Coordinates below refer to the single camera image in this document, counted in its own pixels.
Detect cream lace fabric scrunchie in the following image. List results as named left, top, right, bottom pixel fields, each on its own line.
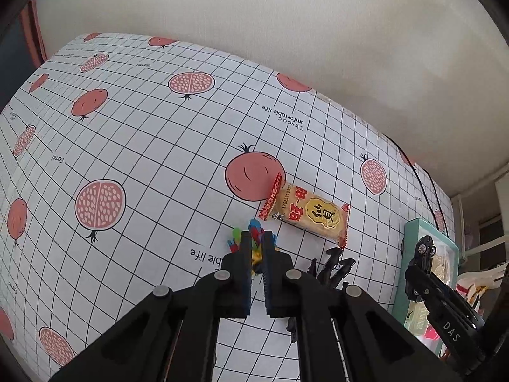
left=431, top=250, right=455, bottom=286

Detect cream wooden shelf unit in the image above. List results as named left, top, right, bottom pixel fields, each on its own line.
left=451, top=173, right=508, bottom=273

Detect black toy car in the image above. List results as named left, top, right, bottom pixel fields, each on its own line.
left=405, top=236, right=436, bottom=303

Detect pomegranate grid tablecloth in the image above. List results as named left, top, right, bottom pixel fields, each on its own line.
left=1, top=30, right=454, bottom=381

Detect yellow rice cracker snack packet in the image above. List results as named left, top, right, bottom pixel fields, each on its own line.
left=259, top=173, right=350, bottom=249

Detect black toy transformer figure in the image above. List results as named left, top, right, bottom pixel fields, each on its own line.
left=285, top=246, right=357, bottom=345

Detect teal shallow cardboard box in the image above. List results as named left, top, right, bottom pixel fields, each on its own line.
left=393, top=218, right=460, bottom=355

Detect black charging cable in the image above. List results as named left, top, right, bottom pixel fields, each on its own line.
left=383, top=134, right=449, bottom=234

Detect colourful sunflower block toy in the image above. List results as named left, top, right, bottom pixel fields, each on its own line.
left=227, top=218, right=265, bottom=275

